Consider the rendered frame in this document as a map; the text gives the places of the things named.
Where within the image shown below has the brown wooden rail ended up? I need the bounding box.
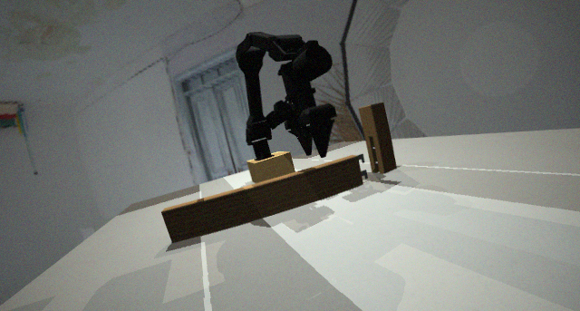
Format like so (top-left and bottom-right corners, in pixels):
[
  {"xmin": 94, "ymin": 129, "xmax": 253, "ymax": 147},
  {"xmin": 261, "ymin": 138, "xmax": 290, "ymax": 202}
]
[{"xmin": 161, "ymin": 154, "xmax": 368, "ymax": 243}]

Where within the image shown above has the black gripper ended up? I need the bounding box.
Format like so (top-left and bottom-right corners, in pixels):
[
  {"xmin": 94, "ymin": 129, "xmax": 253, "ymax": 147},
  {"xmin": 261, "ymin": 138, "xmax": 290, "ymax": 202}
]
[{"xmin": 285, "ymin": 84, "xmax": 337, "ymax": 158}]

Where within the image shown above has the brown wooden post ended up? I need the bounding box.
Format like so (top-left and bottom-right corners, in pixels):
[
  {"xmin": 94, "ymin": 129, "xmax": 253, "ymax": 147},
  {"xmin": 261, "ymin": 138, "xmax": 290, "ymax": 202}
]
[{"xmin": 358, "ymin": 102, "xmax": 397, "ymax": 174}]

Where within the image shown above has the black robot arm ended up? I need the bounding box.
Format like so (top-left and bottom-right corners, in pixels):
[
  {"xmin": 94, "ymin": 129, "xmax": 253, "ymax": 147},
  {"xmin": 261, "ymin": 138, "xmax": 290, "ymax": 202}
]
[{"xmin": 236, "ymin": 32, "xmax": 333, "ymax": 161}]

